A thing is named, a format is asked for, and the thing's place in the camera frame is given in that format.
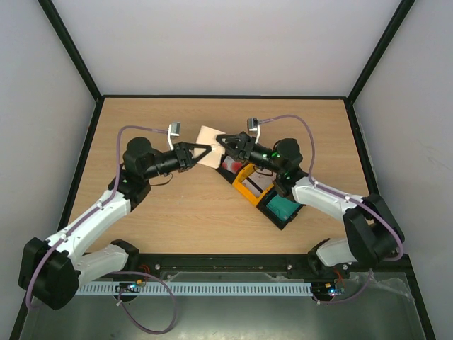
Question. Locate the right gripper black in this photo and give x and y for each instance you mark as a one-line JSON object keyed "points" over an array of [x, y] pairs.
{"points": [[243, 146]]}

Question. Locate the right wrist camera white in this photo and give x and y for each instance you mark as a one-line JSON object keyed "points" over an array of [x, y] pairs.
{"points": [[253, 125]]}

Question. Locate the black bin with red cards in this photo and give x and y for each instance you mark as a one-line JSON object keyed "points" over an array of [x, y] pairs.
{"points": [[246, 171]]}

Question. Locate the teal cards stack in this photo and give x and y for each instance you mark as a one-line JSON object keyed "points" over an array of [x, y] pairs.
{"points": [[282, 208]]}

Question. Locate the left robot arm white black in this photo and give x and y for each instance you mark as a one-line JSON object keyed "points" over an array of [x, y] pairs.
{"points": [[53, 269]]}

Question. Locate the beige card holder wallet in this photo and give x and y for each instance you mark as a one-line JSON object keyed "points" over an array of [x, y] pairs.
{"points": [[207, 136]]}

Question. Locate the black aluminium frame rail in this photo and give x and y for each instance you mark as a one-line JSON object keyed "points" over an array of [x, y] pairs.
{"points": [[292, 266]]}

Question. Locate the stack of red white cards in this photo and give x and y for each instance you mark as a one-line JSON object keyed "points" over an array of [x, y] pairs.
{"points": [[231, 165]]}

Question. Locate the light blue cable duct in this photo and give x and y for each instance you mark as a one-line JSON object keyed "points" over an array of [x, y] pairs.
{"points": [[280, 289]]}

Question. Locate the white cards in yellow bin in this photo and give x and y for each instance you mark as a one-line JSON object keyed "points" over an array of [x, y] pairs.
{"points": [[258, 182]]}

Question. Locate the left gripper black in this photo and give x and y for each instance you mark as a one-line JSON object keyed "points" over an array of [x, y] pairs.
{"points": [[183, 155]]}

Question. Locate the yellow bin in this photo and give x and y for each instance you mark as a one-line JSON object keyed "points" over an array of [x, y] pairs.
{"points": [[246, 193]]}

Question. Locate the black bin with teal cards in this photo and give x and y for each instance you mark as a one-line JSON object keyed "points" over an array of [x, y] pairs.
{"points": [[262, 207]]}

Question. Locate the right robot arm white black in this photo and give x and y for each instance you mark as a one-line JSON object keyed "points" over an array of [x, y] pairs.
{"points": [[372, 233]]}

